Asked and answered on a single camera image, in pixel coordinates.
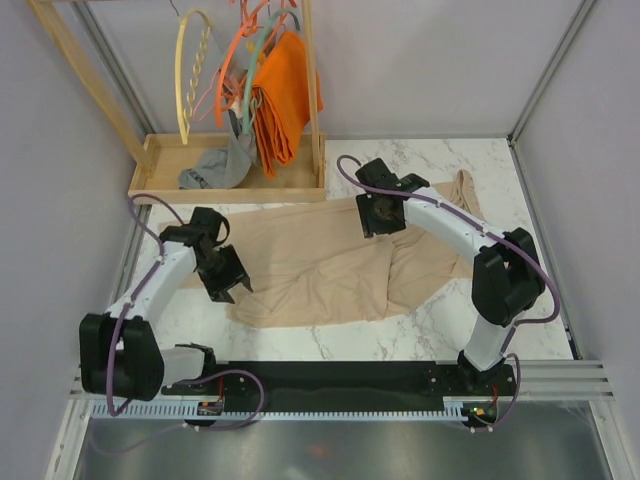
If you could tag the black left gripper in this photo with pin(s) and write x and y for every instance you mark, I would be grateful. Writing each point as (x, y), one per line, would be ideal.
(217, 289)

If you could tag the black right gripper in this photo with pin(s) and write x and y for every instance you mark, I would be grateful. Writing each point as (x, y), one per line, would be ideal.
(369, 225)

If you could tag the beige trousers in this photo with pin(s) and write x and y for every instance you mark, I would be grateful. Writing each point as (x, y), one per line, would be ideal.
(310, 265)

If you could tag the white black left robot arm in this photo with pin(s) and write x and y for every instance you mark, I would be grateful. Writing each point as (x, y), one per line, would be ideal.
(119, 354)

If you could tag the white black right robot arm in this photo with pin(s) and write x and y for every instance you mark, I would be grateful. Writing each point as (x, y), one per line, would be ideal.
(506, 276)

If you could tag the pink thin hanger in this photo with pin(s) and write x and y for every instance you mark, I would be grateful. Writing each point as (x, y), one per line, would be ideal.
(206, 101)

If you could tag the teal plastic hanger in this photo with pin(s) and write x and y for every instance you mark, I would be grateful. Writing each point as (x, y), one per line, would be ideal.
(251, 72)

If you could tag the orange plastic hanger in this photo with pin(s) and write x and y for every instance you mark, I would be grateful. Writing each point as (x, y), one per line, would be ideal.
(228, 90)

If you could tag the grey garment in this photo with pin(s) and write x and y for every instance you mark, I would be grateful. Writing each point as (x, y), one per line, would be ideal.
(223, 168)

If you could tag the wooden clothes rack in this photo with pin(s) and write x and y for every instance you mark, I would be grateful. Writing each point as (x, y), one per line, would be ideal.
(139, 49)

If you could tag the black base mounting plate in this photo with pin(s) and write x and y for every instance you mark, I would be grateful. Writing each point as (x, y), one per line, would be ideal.
(349, 401)

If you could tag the orange cloth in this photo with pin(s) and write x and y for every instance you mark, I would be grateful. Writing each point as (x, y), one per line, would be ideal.
(281, 83)

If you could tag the grey slotted cable duct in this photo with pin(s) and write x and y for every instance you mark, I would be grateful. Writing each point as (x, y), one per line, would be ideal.
(192, 410)

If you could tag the aluminium frame rail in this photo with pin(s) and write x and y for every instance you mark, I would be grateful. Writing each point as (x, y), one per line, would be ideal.
(565, 380)

